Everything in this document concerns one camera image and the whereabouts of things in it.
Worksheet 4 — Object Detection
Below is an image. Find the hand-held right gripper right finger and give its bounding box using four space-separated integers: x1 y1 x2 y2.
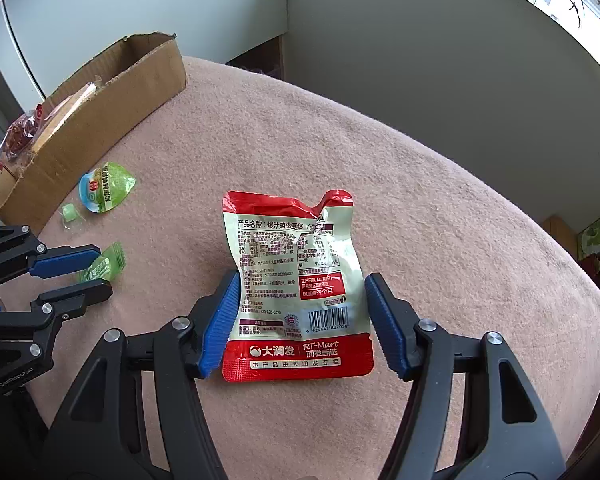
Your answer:
363 272 568 480

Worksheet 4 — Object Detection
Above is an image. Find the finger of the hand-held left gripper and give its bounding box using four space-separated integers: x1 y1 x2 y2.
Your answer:
0 281 114 361
0 226 102 288

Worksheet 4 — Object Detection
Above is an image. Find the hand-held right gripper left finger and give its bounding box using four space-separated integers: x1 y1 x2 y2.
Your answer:
35 270 241 480

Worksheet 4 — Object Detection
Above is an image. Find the green candy packet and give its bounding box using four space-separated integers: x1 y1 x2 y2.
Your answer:
77 241 128 283

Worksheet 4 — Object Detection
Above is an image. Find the red white snack pouch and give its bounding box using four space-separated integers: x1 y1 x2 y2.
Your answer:
222 189 375 383

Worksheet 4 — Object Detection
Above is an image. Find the sliced bread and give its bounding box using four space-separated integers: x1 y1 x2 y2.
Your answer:
30 82 98 157

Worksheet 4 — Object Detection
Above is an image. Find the brown cardboard box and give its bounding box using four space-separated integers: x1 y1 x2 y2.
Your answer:
0 31 187 233

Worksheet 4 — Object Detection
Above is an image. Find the small green wrapped candy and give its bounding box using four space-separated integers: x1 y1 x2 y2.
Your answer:
60 203 84 228

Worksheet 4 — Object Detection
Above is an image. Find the green jelly cup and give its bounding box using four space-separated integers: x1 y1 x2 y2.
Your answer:
78 162 137 216

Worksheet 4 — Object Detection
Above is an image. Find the dark candy with red twists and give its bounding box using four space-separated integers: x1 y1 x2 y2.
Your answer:
0 104 47 172

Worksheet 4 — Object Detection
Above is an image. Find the white cabinet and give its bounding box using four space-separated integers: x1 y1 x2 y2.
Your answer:
0 0 288 106

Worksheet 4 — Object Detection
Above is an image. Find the brown wooden shelf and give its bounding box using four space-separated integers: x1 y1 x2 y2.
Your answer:
226 34 287 82

